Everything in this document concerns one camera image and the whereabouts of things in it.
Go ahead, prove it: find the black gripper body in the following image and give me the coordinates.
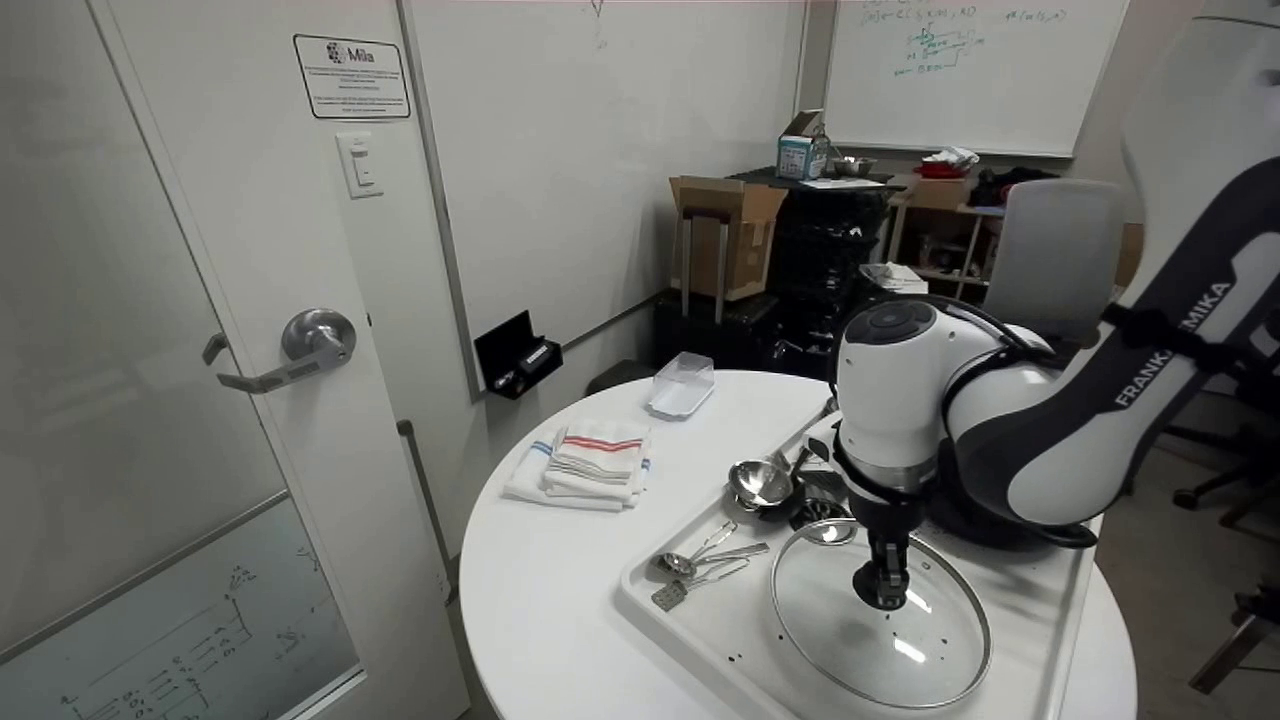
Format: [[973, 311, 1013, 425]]
[[862, 494, 928, 574]]

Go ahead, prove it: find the glass lid with black knob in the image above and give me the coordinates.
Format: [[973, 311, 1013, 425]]
[[770, 524, 997, 718]]

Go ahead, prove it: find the silver measuring cup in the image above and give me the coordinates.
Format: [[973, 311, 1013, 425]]
[[721, 457, 801, 517]]

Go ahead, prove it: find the white rectangular tray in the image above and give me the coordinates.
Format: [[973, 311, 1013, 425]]
[[613, 403, 1091, 720]]

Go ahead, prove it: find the silver measuring spoon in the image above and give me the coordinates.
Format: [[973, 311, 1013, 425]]
[[654, 534, 774, 593]]

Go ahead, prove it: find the clear plastic container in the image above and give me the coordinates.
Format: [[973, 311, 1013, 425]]
[[645, 349, 721, 425]]

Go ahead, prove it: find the black cabinet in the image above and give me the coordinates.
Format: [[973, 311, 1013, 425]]
[[774, 175, 898, 377]]

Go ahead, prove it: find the folded white towel red stripe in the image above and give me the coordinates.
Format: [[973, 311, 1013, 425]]
[[502, 425, 654, 517]]

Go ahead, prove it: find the grey chair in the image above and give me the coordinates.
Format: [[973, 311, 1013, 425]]
[[983, 175, 1132, 351]]

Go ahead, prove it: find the cluttered wooden shelf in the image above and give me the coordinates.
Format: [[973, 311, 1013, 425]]
[[886, 145, 1056, 306]]

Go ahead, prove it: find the brown cardboard box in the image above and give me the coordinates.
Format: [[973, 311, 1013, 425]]
[[667, 172, 793, 309]]

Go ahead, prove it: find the black caster chair base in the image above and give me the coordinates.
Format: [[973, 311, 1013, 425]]
[[1172, 396, 1280, 702]]

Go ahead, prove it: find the small blue box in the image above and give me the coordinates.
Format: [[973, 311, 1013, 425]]
[[777, 110, 832, 185]]

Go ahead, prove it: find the black marker holder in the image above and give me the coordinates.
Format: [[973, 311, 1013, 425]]
[[472, 309, 568, 400]]

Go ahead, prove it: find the whiteboard with green writing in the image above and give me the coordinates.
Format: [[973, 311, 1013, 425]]
[[821, 0, 1138, 160]]

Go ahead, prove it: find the white door with glass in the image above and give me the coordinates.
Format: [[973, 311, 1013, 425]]
[[0, 0, 472, 720]]

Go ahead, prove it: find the small silver ring spoon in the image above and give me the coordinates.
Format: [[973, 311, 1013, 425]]
[[793, 514, 862, 552]]

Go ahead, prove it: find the wall whiteboard with holder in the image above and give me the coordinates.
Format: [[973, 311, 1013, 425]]
[[395, 0, 812, 393]]

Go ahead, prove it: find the silver door lever handle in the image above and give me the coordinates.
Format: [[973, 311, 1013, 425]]
[[199, 306, 361, 396]]

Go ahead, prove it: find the white light switch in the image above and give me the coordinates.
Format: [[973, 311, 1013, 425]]
[[334, 130, 390, 203]]

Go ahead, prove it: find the white wall sign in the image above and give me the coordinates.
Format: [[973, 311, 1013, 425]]
[[288, 32, 415, 123]]

